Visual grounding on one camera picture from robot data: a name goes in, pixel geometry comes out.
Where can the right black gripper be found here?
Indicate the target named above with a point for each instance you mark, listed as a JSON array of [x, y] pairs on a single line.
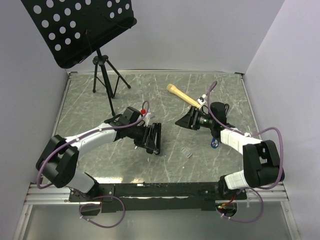
[[186, 121]]

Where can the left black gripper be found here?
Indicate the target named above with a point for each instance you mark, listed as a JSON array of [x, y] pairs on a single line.
[[147, 140]]

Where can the black stapler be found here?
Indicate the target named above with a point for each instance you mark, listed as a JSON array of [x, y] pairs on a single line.
[[157, 141]]

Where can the grey staple strip block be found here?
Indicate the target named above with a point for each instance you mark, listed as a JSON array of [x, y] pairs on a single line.
[[186, 152]]

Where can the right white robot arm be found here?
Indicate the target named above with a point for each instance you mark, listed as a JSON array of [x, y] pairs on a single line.
[[261, 161]]

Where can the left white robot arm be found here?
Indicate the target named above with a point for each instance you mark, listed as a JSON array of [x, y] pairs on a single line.
[[58, 161]]

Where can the beige toy microphone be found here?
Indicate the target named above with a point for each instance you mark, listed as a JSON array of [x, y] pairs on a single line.
[[174, 90]]

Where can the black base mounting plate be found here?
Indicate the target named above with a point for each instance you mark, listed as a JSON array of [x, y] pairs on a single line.
[[115, 197]]

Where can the black perforated music stand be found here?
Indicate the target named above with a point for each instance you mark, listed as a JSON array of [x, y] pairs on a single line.
[[74, 29]]

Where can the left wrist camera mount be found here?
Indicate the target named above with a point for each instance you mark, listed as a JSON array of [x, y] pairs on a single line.
[[147, 118]]

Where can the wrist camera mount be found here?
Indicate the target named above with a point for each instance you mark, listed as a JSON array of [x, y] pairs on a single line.
[[147, 118], [202, 100]]

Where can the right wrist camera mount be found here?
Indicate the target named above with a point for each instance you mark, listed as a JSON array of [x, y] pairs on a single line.
[[202, 100]]

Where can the aluminium table frame rail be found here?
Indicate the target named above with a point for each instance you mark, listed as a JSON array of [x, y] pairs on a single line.
[[35, 196]]

